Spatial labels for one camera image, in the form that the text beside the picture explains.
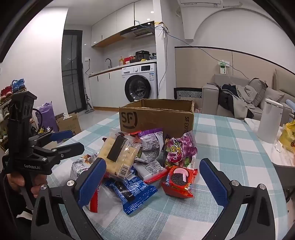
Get stick vacuum cleaner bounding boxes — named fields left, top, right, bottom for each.
left=81, top=63, right=95, bottom=115

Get purple bag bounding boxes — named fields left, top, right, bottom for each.
left=36, top=102, right=58, bottom=133

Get person's left forearm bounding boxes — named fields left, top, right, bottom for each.
left=0, top=171, right=35, bottom=231

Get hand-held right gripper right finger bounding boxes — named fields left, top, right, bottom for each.
left=199, top=158, right=276, bottom=240

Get blue snack packet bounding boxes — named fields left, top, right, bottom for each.
left=104, top=166, right=158, bottom=215

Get checked tablecloth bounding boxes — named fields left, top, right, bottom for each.
left=44, top=113, right=286, bottom=240

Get white packet with blue print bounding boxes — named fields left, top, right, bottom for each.
left=71, top=159, right=93, bottom=181

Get black rice cooker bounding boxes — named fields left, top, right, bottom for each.
left=135, top=50, right=151, bottom=62

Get dark glass door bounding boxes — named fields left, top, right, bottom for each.
left=62, top=30, right=87, bottom=113

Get purple candy packet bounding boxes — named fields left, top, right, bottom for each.
left=164, top=133, right=198, bottom=169

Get purple and grey snack packet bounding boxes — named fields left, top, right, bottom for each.
left=135, top=130, right=165, bottom=166

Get person's left hand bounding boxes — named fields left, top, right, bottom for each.
left=6, top=173, right=48, bottom=199

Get white cylindrical bin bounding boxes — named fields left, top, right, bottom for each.
left=257, top=99, right=284, bottom=144

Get white marble side table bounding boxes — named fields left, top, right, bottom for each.
left=244, top=118, right=295, bottom=167

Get red shoes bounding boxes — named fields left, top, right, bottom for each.
left=0, top=86, right=13, bottom=102

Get thin hanging cable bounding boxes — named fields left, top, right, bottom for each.
left=158, top=32, right=167, bottom=93

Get blue shoes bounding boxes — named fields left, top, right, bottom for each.
left=11, top=78, right=26, bottom=93

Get shoe rack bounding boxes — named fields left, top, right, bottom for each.
left=0, top=92, right=14, bottom=153

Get white air conditioner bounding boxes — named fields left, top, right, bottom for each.
left=177, top=0, right=224, bottom=10

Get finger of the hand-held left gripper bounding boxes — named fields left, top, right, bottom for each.
left=32, top=142, right=85, bottom=163
left=28, top=130, right=73, bottom=148

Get red cookie packet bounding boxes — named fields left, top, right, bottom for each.
left=161, top=166, right=199, bottom=199

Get white wall cabinets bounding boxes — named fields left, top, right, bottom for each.
left=91, top=2, right=135, bottom=48

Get yellow plastic bag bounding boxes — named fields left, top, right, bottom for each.
left=279, top=120, right=295, bottom=154

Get clear cracker packet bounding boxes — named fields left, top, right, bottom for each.
left=96, top=129, right=141, bottom=181

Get beige sofa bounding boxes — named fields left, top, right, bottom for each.
left=202, top=69, right=295, bottom=126

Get light grey pillow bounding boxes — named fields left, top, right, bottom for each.
left=263, top=86, right=287, bottom=109

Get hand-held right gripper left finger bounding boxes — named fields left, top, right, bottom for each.
left=31, top=158, right=107, bottom=240

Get white washing machine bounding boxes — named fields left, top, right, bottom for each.
left=122, top=63, right=158, bottom=102

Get dark jacket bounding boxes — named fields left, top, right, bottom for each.
left=218, top=84, right=254, bottom=119

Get printed cardboard box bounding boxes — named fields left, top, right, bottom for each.
left=55, top=113, right=82, bottom=136

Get white packet with red edge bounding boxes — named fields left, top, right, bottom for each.
left=132, top=160, right=171, bottom=185

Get white base cabinets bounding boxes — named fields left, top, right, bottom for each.
left=89, top=73, right=126, bottom=109

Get grey garment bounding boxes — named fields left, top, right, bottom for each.
left=233, top=85, right=262, bottom=110

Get small white and yellow box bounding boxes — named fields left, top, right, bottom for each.
left=155, top=21, right=170, bottom=33

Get range hood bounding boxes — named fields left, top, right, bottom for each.
left=120, top=21, right=155, bottom=40

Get red textured packet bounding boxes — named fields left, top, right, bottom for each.
left=89, top=188, right=100, bottom=213

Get brown cardboard box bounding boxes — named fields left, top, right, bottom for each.
left=119, top=99, right=195, bottom=139

